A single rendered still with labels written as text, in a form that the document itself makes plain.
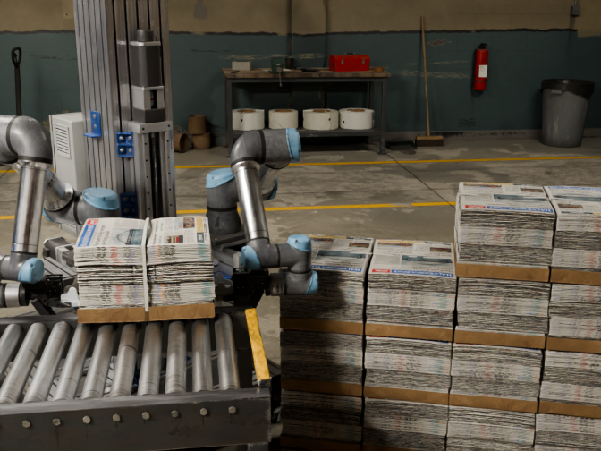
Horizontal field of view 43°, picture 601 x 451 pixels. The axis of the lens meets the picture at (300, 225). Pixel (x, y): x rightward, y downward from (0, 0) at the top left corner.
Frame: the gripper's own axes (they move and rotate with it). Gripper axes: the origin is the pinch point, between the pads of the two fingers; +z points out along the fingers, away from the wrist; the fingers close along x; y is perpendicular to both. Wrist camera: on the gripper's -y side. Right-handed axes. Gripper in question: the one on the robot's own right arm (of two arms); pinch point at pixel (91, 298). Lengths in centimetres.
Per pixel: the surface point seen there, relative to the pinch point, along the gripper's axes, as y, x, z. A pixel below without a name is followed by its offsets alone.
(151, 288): 9.6, -22.6, 19.8
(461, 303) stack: -5, -5, 117
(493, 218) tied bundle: 23, -10, 124
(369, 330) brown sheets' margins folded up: -17, 4, 89
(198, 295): 6.8, -22.4, 32.6
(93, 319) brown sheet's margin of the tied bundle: 1.5, -23.0, 3.6
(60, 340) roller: -1.7, -29.6, -4.5
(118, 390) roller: -3, -60, 14
